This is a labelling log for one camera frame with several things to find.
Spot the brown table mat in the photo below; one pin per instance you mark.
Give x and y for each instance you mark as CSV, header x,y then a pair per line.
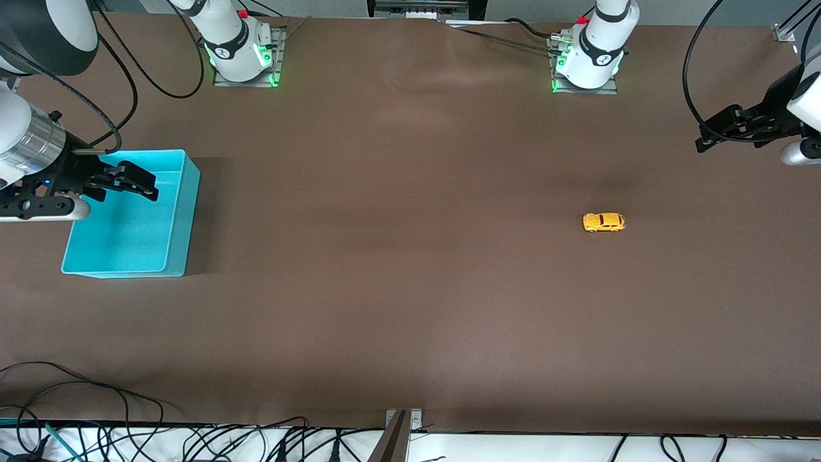
x,y
410,289

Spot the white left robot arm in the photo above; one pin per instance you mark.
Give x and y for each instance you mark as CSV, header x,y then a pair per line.
x,y
600,45

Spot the yellow toy beetle car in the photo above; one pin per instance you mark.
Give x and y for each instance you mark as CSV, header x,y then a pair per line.
x,y
603,222

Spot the grey metal frame box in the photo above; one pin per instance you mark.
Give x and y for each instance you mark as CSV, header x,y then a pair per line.
x,y
417,8

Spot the grey left arm base plate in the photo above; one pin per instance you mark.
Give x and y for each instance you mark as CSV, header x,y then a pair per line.
x,y
590,91

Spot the white strip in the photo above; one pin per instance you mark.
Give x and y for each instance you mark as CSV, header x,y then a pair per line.
x,y
474,24

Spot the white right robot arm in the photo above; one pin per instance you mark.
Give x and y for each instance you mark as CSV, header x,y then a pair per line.
x,y
228,45

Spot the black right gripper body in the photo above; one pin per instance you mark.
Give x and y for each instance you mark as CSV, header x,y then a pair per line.
x,y
66,169

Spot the aluminium frame rail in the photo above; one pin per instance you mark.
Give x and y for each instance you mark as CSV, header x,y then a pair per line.
x,y
802,14

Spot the turquoise plastic bin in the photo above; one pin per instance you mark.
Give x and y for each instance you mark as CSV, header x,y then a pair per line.
x,y
128,237

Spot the dark metal bar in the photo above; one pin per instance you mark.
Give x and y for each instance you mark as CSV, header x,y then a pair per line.
x,y
392,446

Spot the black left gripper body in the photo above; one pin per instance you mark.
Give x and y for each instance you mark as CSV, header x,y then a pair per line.
x,y
774,108

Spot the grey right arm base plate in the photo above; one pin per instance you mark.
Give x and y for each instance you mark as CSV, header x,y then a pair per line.
x,y
277,51

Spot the grey corner bracket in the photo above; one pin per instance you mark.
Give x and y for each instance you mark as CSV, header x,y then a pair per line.
x,y
784,33

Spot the silver metal bracket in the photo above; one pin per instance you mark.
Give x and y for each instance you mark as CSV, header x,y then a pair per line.
x,y
415,420

